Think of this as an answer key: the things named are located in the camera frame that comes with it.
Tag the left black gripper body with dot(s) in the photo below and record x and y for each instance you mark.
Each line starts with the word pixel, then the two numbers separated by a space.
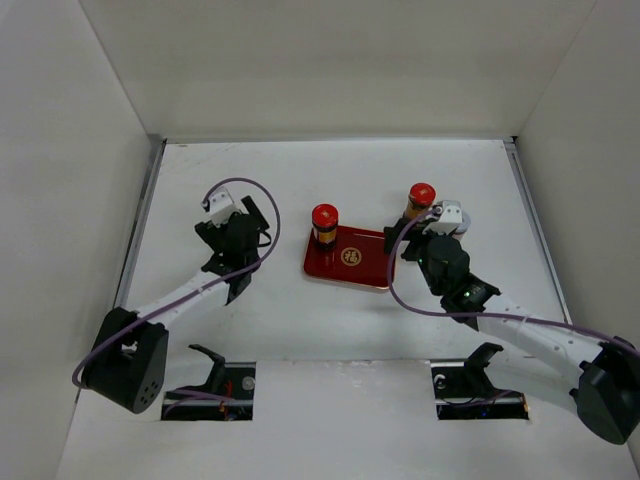
pixel 213 234

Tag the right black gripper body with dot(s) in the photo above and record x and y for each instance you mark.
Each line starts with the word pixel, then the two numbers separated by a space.
pixel 417 250

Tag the red lid chili sauce jar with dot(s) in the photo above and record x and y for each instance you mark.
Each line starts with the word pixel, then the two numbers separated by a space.
pixel 420 198

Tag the grey lid white label jar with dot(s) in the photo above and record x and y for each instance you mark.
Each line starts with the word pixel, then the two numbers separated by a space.
pixel 464 226

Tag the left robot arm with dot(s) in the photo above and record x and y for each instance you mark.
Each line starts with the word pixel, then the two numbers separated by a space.
pixel 127 362

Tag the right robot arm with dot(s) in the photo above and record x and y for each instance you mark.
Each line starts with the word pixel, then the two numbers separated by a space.
pixel 592 375

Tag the red lacquer tray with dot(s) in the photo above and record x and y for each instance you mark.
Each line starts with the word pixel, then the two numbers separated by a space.
pixel 356 258

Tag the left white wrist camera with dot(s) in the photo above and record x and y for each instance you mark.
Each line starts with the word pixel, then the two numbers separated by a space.
pixel 220 206

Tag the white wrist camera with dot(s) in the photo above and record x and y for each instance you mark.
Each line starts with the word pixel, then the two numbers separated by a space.
pixel 220 206
pixel 448 216

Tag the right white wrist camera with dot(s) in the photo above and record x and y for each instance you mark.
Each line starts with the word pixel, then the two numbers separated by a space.
pixel 448 216

